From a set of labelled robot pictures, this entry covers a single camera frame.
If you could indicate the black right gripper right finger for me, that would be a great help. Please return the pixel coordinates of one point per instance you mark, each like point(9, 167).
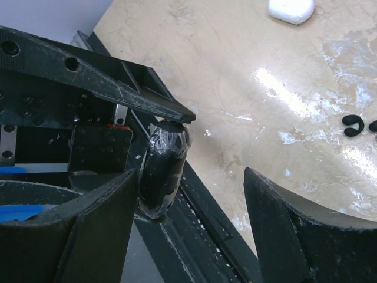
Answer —
point(298, 240)

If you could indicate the black earbud one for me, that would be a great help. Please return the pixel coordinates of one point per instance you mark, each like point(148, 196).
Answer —
point(373, 126)
point(354, 125)

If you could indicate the black earbud left one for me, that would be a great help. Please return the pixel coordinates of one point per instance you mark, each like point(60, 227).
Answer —
point(354, 125)

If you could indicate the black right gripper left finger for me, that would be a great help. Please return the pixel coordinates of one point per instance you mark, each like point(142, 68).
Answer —
point(82, 237)

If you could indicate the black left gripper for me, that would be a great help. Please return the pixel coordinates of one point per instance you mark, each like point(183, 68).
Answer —
point(59, 112)

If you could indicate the white earbud charging case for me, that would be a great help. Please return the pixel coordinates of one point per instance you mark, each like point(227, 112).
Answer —
point(291, 11)

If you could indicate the black earbud right one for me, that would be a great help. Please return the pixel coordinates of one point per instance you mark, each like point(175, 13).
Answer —
point(373, 126)

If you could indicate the black earbud charging case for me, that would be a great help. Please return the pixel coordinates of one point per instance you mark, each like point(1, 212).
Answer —
point(162, 167)

